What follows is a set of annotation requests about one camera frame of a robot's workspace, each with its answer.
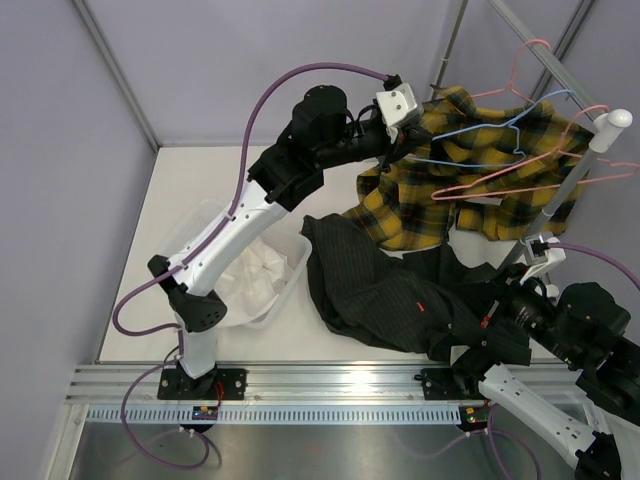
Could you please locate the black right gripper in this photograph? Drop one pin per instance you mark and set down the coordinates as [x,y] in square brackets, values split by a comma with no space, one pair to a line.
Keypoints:
[510,293]

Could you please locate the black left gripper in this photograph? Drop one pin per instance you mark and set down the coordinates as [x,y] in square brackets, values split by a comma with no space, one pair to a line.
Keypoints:
[407,139]

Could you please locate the dark green striped shirt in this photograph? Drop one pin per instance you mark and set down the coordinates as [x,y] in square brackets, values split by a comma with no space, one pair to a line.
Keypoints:
[425,302]

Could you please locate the blue wire hanger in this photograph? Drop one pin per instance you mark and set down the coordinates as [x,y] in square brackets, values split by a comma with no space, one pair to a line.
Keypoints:
[468,136]

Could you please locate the white shirt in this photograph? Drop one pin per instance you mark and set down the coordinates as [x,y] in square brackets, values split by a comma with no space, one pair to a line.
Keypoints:
[252,283]

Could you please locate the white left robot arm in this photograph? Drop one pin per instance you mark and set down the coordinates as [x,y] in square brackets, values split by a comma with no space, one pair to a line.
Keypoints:
[321,134]

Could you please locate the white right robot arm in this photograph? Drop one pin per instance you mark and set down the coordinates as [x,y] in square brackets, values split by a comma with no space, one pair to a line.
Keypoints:
[598,438]

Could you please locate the yellow plaid shirt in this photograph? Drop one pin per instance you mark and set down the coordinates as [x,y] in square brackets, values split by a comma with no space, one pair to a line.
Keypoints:
[396,210]

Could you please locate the white plastic basket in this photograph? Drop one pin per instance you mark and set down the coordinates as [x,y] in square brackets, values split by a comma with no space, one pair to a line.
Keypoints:
[195,220]

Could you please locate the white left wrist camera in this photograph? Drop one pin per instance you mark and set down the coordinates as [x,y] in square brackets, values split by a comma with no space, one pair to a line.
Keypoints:
[398,108]

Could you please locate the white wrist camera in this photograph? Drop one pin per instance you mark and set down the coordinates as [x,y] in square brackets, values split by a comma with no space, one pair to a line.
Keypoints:
[398,108]
[541,258]

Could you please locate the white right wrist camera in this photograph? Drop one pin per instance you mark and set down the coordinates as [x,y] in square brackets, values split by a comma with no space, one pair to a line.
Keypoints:
[541,258]

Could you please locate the white slotted cable duct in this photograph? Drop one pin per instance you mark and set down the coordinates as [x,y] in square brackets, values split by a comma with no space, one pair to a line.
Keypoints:
[279,415]

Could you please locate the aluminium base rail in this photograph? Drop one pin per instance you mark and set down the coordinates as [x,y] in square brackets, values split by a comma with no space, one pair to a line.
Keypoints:
[321,383]

